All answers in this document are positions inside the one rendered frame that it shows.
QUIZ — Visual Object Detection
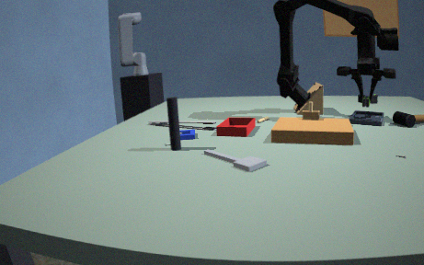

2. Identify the red shallow tray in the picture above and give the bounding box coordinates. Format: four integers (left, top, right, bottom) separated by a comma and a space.
216, 118, 256, 137

